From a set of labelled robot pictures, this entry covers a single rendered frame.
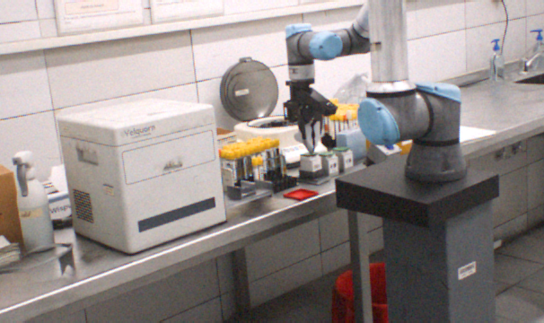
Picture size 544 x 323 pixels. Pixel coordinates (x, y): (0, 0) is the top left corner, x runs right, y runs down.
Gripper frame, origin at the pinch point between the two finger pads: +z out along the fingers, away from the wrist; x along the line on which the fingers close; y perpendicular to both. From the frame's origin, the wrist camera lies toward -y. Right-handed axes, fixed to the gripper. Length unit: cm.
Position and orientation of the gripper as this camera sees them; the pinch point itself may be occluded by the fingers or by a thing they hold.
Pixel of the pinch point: (312, 149)
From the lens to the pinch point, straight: 215.3
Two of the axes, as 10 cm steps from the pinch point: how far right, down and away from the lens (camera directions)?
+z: 0.9, 9.7, 2.3
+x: -7.2, 2.3, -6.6
